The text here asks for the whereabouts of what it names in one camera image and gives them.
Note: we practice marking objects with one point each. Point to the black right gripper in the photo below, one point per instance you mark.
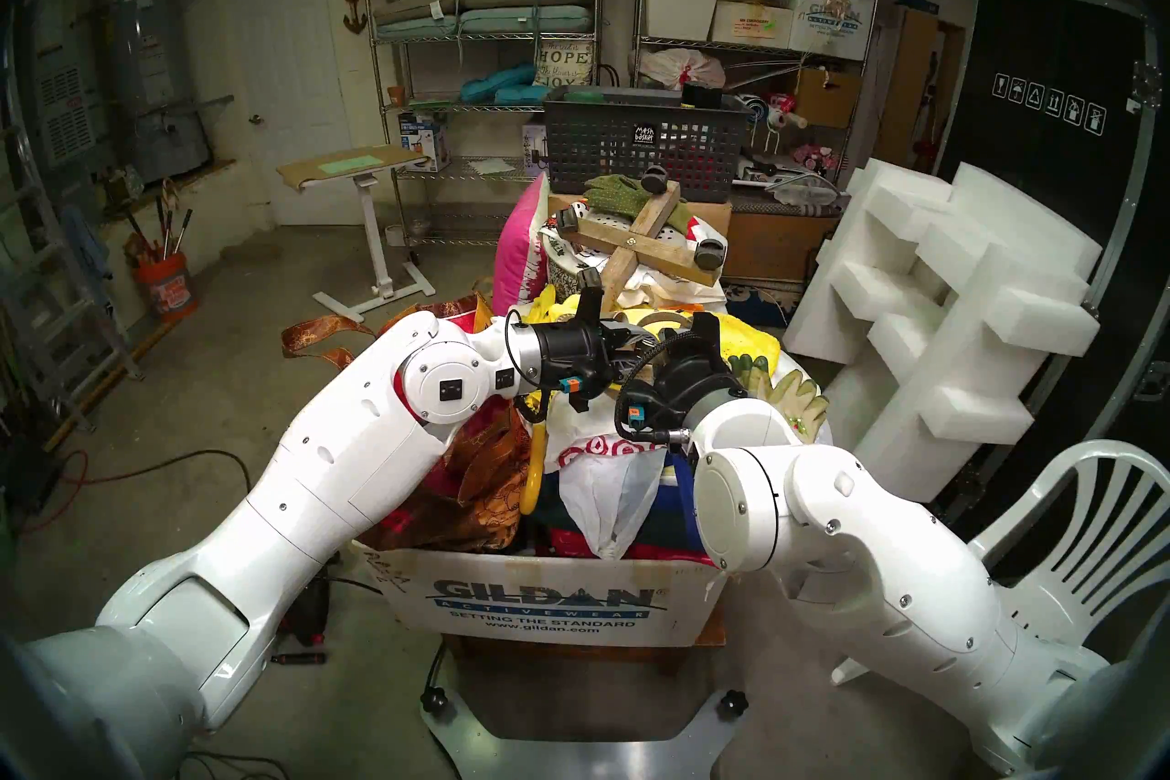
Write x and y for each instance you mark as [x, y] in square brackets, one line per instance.
[699, 385]

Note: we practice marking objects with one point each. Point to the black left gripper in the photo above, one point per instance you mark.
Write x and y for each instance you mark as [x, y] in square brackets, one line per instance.
[571, 358]

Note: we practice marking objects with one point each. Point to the tan espadrille wedge sandal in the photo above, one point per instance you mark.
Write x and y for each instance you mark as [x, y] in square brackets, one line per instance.
[663, 319]

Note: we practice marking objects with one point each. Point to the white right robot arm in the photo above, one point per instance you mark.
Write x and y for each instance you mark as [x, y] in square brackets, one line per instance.
[868, 568]

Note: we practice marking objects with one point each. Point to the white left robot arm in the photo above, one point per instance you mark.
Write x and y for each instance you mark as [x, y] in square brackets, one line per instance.
[329, 458]

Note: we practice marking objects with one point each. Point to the beige green-tipped work glove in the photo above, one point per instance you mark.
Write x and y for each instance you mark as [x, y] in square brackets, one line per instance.
[751, 381]
[800, 403]

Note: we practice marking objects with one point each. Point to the yellow cloth bag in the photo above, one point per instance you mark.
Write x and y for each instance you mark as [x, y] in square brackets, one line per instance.
[754, 344]

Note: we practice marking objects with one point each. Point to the wooden cross caster dolly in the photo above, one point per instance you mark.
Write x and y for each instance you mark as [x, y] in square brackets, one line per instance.
[658, 253]

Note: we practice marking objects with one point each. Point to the dark blue rug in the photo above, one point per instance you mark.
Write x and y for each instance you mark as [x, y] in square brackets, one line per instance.
[759, 301]

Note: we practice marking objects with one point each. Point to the white red-target plastic bag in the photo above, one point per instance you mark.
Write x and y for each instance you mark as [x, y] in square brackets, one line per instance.
[608, 504]

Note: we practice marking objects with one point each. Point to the green knit gloves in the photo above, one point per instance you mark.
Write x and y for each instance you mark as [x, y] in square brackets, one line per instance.
[622, 195]

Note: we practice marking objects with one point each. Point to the pink white pillow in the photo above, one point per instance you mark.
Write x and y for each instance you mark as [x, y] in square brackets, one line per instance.
[519, 239]

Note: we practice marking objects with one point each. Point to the brown wooden chest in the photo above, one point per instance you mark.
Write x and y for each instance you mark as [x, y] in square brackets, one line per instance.
[777, 244]

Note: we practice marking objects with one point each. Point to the red fabric item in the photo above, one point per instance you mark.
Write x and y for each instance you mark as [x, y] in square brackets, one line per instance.
[658, 554]

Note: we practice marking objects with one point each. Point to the dark mesh plastic basket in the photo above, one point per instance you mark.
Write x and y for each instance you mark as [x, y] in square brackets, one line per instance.
[594, 148]

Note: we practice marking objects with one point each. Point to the red gold patterned bag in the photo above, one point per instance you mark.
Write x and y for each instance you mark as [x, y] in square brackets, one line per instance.
[475, 495]

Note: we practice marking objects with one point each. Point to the pink artificial flowers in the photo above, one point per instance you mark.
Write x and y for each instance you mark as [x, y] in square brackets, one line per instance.
[815, 159]

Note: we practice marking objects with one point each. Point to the small black box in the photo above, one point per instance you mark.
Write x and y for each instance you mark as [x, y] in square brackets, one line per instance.
[704, 95]

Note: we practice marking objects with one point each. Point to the white foam packing block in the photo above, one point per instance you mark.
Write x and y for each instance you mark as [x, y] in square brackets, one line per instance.
[960, 285]

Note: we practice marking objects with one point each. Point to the white red plastic bag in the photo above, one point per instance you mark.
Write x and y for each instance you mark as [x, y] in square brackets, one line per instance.
[681, 67]

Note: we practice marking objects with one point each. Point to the HOPE printed pillow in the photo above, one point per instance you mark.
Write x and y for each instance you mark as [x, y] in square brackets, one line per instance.
[564, 65]

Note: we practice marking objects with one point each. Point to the blue white appliance box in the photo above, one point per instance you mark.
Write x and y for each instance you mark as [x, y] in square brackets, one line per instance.
[422, 143]

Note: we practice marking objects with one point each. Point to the teal foam pads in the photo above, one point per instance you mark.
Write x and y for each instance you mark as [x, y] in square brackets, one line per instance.
[498, 85]

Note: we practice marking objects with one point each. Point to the black star knob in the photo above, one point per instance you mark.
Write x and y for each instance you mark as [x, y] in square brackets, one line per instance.
[437, 700]
[731, 703]

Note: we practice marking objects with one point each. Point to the white Gildan cardboard box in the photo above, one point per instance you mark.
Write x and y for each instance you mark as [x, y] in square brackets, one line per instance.
[411, 595]

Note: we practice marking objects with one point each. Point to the white overbed table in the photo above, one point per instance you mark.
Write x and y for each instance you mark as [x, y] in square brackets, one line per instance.
[352, 164]

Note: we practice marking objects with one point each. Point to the white storage bin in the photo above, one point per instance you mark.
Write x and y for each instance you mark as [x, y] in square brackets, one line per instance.
[681, 9]

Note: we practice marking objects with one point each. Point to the white labelled carton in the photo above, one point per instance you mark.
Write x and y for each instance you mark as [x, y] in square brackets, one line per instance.
[751, 24]

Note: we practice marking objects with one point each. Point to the mint seat cushion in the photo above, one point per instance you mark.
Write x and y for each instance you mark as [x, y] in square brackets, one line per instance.
[521, 20]

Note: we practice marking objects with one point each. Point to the brown wooden cabinet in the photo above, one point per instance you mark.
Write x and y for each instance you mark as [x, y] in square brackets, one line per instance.
[914, 84]

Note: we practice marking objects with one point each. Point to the black flight case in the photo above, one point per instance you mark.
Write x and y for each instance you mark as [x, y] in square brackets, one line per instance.
[1033, 193]

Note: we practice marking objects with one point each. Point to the white Gildan carton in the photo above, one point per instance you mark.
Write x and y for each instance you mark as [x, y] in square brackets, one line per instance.
[832, 20]

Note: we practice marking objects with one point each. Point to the white plastic chair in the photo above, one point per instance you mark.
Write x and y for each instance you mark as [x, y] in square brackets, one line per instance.
[1111, 452]

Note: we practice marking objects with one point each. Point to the white door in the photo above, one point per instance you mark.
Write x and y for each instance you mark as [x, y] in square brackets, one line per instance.
[288, 74]

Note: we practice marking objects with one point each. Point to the orange bucket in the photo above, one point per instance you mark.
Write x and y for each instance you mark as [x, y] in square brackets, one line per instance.
[166, 289]

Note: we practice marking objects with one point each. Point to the aluminium ladder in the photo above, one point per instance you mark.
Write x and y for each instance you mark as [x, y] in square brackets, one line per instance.
[110, 321]

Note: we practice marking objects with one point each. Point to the grey water heater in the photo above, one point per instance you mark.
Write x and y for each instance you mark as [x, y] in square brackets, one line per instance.
[155, 74]

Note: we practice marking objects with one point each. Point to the blue cloth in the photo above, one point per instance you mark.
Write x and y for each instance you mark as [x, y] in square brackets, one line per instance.
[87, 239]

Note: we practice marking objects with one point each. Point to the grey furnace unit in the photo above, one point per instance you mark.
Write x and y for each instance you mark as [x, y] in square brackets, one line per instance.
[64, 111]

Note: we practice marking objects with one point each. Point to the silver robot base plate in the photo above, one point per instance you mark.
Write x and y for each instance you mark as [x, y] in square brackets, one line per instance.
[585, 760]

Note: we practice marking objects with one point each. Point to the brown anchor wall decoration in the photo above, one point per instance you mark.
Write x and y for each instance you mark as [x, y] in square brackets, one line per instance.
[354, 15]

